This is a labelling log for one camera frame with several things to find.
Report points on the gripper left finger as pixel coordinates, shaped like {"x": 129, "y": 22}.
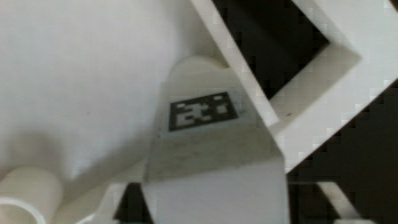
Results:
{"x": 123, "y": 206}

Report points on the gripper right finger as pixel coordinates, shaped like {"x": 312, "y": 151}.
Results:
{"x": 321, "y": 205}

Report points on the white table leg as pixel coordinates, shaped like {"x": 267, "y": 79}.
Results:
{"x": 214, "y": 181}

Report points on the white square tabletop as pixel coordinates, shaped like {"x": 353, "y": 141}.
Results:
{"x": 90, "y": 51}

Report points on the white U-shaped fence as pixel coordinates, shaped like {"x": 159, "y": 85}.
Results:
{"x": 346, "y": 77}

